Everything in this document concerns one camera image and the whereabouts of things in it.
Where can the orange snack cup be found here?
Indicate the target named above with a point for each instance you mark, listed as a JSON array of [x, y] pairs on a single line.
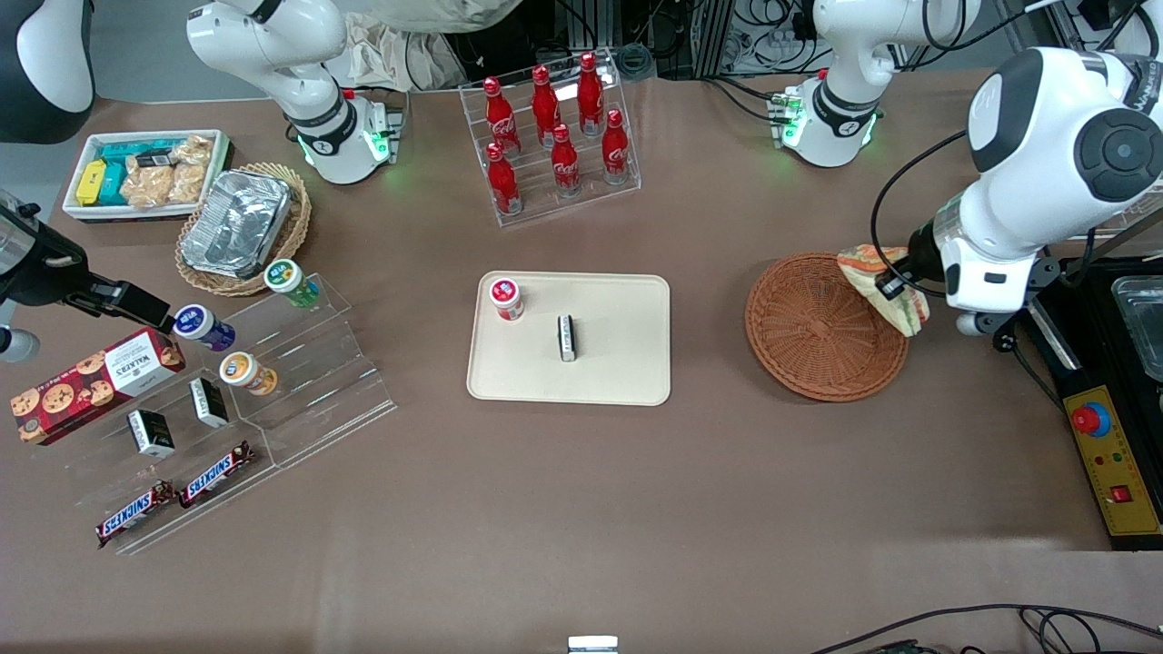
[[247, 372]]

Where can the black appliance with yellow panel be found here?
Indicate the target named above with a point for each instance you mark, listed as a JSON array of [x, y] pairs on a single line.
[[1090, 381]]

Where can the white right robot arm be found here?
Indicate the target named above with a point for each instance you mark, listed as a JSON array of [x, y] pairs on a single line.
[[273, 45]]

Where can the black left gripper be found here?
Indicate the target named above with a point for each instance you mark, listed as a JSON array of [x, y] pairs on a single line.
[[919, 253]]

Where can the clear acrylic bottle rack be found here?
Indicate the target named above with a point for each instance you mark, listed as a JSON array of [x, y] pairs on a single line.
[[536, 204]]

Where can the red emergency stop button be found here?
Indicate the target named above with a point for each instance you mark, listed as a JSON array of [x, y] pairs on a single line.
[[1090, 419]]

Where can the triangular sandwich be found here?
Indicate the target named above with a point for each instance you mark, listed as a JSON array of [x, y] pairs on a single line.
[[863, 263]]

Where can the white base connector box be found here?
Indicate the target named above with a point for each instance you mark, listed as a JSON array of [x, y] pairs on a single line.
[[386, 127], [787, 116]]

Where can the green lid snack cup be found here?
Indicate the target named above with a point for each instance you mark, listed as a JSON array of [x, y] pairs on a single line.
[[291, 282]]

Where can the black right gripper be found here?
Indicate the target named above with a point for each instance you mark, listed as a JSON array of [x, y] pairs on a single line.
[[44, 272]]

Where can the long teal snack box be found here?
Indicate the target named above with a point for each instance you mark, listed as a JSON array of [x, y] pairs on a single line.
[[136, 150]]

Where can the blue lid purple cup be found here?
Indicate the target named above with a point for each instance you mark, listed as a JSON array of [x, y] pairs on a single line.
[[204, 327]]

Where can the brown wicker basket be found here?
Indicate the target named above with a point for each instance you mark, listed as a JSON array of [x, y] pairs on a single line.
[[809, 327]]

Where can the short teal snack box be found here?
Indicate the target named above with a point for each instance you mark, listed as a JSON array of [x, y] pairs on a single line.
[[113, 184]]

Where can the yellow snack box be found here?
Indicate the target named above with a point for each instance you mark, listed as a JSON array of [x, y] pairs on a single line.
[[91, 183]]

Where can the small black box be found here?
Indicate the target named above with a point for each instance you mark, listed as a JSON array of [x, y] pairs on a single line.
[[151, 433], [567, 338], [209, 402]]

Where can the aluminium foil tray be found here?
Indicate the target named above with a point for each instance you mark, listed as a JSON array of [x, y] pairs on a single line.
[[236, 222]]

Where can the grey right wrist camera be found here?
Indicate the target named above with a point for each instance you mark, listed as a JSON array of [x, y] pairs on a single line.
[[16, 345]]

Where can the red cola bottle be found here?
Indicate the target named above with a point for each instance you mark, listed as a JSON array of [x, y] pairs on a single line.
[[503, 182], [500, 113], [565, 163], [591, 91], [615, 150], [545, 104]]

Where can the light wicker basket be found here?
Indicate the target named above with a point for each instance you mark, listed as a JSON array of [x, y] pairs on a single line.
[[295, 227]]

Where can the crumpled beige paper bag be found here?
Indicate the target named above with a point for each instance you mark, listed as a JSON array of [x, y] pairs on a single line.
[[382, 54]]

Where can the clear acrylic stepped shelf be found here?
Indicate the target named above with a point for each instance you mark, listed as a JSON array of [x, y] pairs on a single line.
[[109, 472], [336, 381]]

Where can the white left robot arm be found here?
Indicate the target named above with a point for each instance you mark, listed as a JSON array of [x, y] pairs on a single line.
[[1027, 154]]

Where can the red lid white cup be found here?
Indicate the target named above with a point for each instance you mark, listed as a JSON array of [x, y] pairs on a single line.
[[507, 298]]

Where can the white plastic bin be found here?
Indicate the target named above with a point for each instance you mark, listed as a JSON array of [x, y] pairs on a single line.
[[82, 213]]

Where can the Snickers bar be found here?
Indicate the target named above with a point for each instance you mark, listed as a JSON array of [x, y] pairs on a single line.
[[134, 514], [216, 474]]

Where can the red Walkers cookie box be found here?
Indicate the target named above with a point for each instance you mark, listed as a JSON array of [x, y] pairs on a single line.
[[91, 381]]

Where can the clear bag of crackers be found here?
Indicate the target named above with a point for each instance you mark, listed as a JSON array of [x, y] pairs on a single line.
[[147, 184], [191, 168]]

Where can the beige plastic tray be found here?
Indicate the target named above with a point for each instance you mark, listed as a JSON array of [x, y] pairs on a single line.
[[627, 363]]

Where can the metal pan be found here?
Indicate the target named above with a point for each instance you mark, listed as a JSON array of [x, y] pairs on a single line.
[[1145, 327]]

